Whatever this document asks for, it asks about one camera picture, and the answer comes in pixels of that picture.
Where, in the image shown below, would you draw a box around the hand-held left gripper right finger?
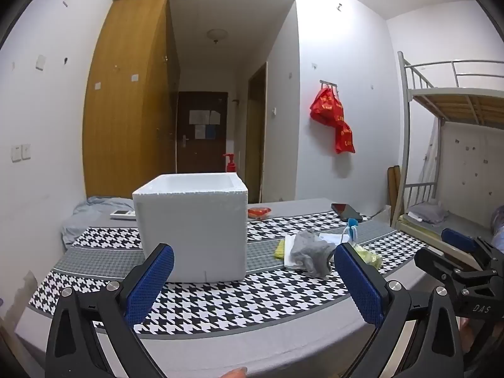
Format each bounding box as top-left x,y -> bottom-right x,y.
334,242 -> 464,378

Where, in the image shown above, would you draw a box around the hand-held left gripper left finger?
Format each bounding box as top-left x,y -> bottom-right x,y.
45,243 -> 175,378

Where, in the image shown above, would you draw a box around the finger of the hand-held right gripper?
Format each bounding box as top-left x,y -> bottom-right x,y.
414,246 -> 479,284
441,227 -> 504,274

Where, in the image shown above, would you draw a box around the pale yellow-green plastic bag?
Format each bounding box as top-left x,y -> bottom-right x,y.
352,243 -> 382,270

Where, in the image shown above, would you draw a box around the white paper tissue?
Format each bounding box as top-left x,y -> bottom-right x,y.
284,233 -> 351,270

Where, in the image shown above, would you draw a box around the blue face mask bundle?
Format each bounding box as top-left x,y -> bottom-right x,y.
342,218 -> 360,245

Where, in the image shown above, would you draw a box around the grey sock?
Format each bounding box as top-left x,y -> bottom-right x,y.
290,230 -> 336,276

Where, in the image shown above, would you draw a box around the white foam box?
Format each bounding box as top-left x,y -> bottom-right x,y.
133,172 -> 249,283

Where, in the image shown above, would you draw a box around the person's right hand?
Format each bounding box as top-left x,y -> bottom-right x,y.
459,317 -> 479,353

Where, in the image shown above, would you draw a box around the grey pillow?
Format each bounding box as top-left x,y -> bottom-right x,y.
407,202 -> 450,223

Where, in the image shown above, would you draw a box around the houndstooth grey bed sheet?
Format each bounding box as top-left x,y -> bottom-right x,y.
15,198 -> 447,378

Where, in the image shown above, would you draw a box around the black phone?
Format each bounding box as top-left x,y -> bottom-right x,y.
331,203 -> 363,222

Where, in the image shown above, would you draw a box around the leaning wooden boards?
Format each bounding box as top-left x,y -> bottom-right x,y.
388,165 -> 402,227

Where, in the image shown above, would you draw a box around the crumpled grey-blue cloth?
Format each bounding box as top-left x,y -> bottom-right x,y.
61,196 -> 136,245

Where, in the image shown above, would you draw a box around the dark brown door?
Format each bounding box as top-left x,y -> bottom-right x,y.
176,92 -> 229,173

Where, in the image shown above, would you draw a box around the white metal bunk bed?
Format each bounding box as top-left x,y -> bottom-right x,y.
396,51 -> 504,253

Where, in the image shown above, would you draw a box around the red plastic bag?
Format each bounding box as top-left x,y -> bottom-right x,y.
310,88 -> 344,126
335,120 -> 356,154

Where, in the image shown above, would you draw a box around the light wooden side door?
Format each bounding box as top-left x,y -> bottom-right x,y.
246,62 -> 268,203

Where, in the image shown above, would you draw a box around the wooden wardrobe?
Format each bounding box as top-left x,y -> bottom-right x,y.
82,0 -> 181,199

